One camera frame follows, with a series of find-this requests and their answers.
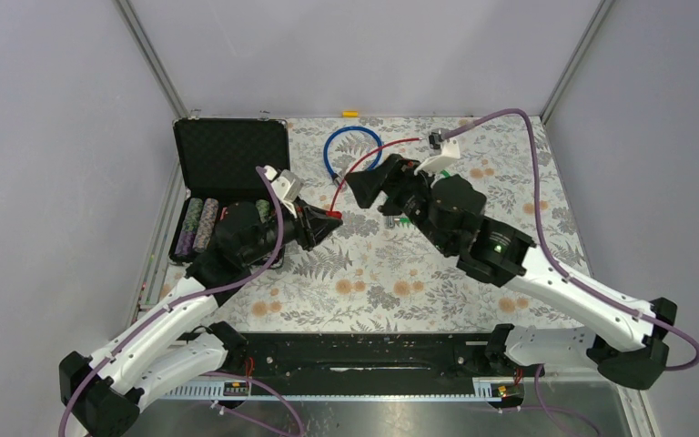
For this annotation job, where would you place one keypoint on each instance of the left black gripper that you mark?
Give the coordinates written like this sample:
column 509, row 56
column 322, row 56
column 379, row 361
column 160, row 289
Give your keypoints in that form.
column 311, row 224

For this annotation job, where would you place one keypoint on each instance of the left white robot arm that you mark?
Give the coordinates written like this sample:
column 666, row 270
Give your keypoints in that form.
column 104, row 393

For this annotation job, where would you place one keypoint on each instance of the red cable lock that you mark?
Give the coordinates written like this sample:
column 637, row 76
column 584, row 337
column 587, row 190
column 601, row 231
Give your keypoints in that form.
column 373, row 151

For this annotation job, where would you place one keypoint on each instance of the black poker chip case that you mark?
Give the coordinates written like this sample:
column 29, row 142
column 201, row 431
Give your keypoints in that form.
column 218, row 158

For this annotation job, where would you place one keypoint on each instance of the green cable lock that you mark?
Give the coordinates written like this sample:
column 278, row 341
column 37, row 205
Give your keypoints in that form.
column 402, row 221

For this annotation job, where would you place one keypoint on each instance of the floral table mat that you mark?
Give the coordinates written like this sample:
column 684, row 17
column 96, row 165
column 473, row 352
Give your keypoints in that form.
column 369, row 278

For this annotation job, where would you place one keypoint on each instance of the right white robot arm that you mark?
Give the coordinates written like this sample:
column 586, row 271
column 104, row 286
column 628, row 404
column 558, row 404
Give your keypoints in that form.
column 620, row 337

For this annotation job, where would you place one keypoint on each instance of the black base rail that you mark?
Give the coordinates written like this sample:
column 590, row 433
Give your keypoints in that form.
column 372, row 364

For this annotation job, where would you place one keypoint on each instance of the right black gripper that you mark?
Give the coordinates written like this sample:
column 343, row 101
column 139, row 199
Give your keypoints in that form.
column 393, row 177

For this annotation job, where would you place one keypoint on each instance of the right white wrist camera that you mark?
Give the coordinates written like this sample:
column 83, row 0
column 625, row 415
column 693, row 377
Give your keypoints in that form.
column 446, row 151

